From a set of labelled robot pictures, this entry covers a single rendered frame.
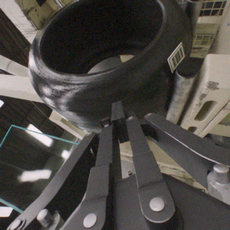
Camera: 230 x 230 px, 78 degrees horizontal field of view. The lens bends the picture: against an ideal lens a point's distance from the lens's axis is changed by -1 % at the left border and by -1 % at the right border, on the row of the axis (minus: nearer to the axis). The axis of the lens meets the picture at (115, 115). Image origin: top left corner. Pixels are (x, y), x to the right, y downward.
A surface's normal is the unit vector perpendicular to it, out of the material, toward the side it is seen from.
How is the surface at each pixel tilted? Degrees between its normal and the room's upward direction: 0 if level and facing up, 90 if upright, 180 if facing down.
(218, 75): 90
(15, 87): 90
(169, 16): 101
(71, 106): 92
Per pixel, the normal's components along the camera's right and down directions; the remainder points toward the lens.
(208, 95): -0.29, 0.89
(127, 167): -0.22, -0.43
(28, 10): 0.93, 0.17
